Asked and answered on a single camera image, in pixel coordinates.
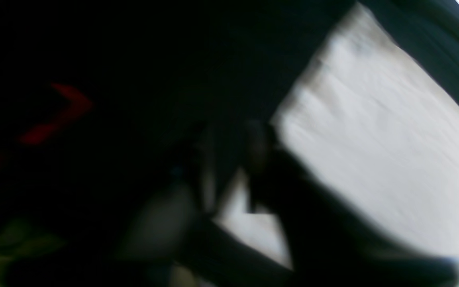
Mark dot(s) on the cream white T-shirt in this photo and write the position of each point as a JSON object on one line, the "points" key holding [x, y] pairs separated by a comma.
{"points": [[371, 122]]}

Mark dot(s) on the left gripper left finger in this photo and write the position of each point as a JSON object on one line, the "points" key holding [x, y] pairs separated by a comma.
{"points": [[180, 189]]}

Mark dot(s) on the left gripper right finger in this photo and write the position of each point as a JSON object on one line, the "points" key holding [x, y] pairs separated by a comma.
{"points": [[329, 244]]}

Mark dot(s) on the black table cloth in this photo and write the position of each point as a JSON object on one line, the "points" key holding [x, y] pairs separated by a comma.
{"points": [[154, 69]]}

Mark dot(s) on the blue orange clamp top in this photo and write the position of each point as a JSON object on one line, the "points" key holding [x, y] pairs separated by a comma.
{"points": [[30, 115]]}

